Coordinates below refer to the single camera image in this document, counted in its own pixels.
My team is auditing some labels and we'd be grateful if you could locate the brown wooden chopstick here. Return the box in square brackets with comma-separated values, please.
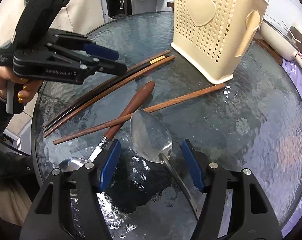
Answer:
[43, 56, 176, 138]
[53, 83, 226, 145]

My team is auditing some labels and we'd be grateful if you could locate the cream plastic utensil holder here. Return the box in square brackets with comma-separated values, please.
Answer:
[170, 0, 269, 85]

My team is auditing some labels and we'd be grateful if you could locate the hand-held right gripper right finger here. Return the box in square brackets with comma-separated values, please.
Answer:
[181, 139, 284, 240]

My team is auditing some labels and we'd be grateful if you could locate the wooden-handled spoon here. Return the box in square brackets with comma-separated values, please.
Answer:
[58, 80, 156, 173]

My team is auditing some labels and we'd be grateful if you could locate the purple floral cloth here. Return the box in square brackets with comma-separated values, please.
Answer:
[281, 55, 302, 233]

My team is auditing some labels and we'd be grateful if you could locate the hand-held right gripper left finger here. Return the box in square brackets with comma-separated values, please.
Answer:
[19, 139, 122, 240]

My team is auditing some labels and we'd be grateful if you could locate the metal spoon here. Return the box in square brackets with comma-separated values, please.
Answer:
[130, 109, 200, 220]

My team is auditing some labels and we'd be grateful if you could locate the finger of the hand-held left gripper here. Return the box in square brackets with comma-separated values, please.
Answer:
[73, 54, 128, 77]
[66, 33, 120, 61]

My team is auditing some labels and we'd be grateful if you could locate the white pot with glass lid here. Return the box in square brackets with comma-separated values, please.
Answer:
[260, 20, 302, 80]

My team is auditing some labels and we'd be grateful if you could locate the black chopstick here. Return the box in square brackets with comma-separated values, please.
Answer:
[44, 49, 171, 128]
[43, 54, 168, 132]

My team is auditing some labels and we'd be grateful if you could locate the round glass table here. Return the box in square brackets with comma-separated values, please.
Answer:
[31, 11, 302, 240]

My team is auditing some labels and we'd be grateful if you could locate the beige cloth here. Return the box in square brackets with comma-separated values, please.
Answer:
[0, 0, 104, 135]

